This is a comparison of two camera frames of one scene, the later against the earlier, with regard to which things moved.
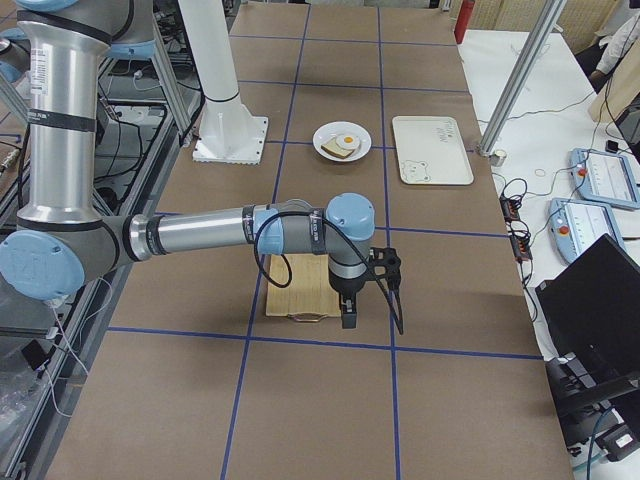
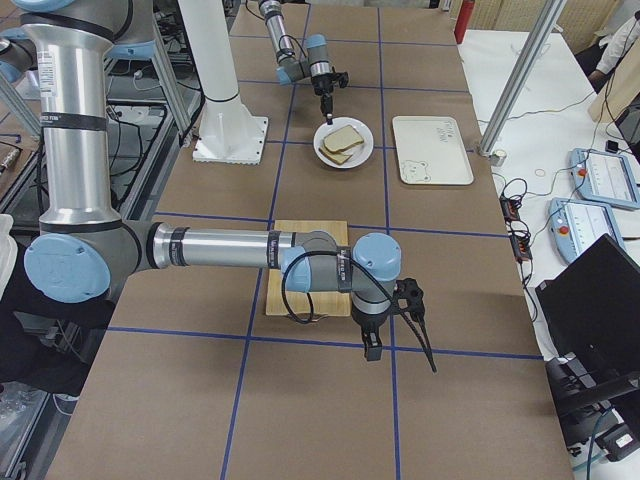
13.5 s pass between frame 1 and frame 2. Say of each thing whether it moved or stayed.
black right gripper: moved
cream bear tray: stayed
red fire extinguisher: stayed
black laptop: stayed
